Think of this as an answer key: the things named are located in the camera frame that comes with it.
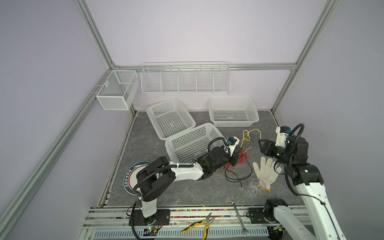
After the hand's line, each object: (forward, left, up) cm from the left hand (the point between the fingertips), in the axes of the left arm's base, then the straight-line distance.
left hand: (243, 150), depth 76 cm
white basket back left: (+42, +43, -19) cm, 63 cm away
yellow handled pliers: (-28, +21, -18) cm, 39 cm away
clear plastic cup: (-13, -8, -18) cm, 24 cm away
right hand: (+1, -10, +5) cm, 11 cm away
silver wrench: (-32, +3, -19) cm, 38 cm away
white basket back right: (+46, -8, -19) cm, 50 cm away
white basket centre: (+15, +29, -19) cm, 38 cm away
